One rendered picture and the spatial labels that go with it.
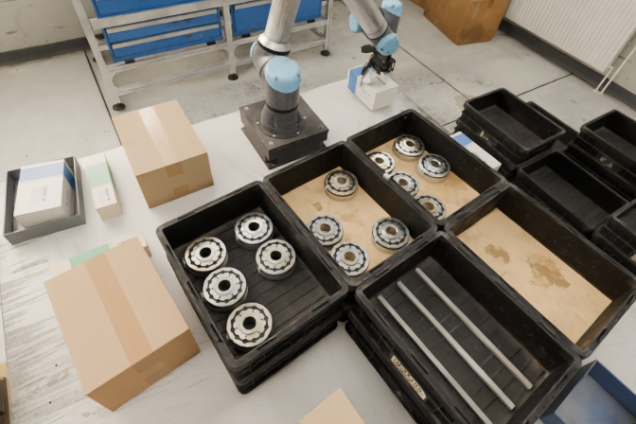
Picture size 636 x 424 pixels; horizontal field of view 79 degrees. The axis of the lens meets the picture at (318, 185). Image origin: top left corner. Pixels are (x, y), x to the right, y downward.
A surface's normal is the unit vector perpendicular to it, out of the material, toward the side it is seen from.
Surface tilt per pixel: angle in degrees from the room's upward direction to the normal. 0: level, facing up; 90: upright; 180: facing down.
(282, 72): 10
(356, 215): 0
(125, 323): 0
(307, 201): 0
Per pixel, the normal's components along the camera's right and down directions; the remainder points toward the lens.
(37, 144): 0.07, -0.65
